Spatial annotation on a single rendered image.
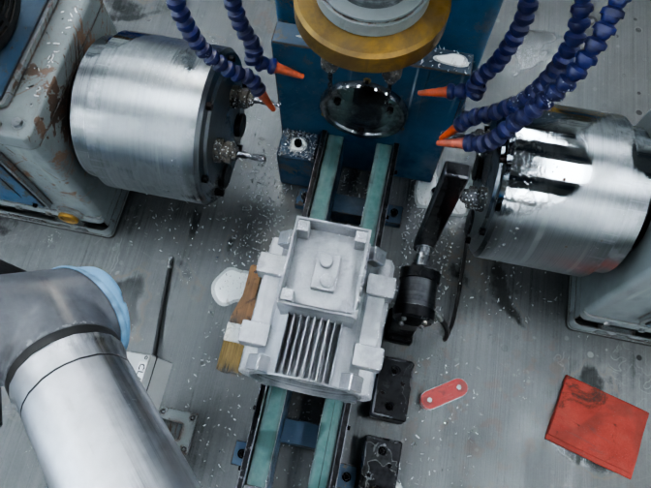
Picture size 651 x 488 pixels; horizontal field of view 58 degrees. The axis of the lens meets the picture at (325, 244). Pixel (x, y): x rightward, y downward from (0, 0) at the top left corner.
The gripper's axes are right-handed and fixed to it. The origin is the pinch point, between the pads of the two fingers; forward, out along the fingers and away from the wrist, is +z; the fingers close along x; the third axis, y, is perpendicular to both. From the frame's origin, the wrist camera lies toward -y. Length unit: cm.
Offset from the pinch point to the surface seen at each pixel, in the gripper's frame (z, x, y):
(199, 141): 0.6, -4.7, 33.0
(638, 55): 62, -61, 91
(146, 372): 5.9, -3.5, 1.2
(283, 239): 10.5, -16.0, 22.6
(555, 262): 29, -50, 28
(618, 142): 20, -58, 43
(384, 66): -7, -34, 36
